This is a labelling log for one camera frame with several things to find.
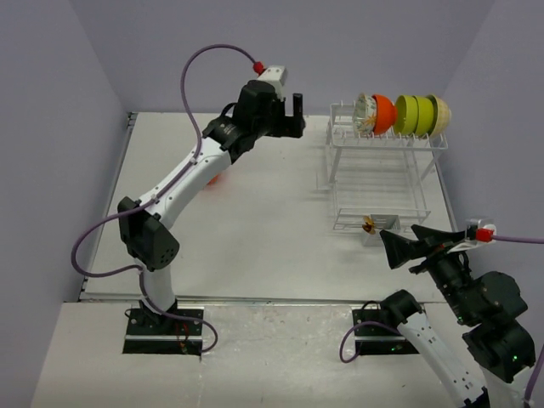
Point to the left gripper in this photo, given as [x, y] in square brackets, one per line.
[286, 125]

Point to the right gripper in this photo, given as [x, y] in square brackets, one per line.
[398, 248]

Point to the floral patterned white bowl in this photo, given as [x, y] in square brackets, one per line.
[365, 114]

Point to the green bowl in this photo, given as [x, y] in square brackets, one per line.
[407, 115]
[425, 115]

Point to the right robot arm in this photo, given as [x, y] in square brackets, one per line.
[489, 305]

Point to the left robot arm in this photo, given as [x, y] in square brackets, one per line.
[145, 223]

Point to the white cutlery holder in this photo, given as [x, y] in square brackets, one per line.
[388, 222]

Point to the gold leaf-shaped utensil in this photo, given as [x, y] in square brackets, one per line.
[368, 225]

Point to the beige bowl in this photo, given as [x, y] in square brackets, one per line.
[441, 116]

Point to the white wire dish rack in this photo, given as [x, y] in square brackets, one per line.
[381, 177]

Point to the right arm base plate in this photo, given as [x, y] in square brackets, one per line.
[376, 340]

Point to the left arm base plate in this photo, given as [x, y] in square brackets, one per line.
[161, 335]

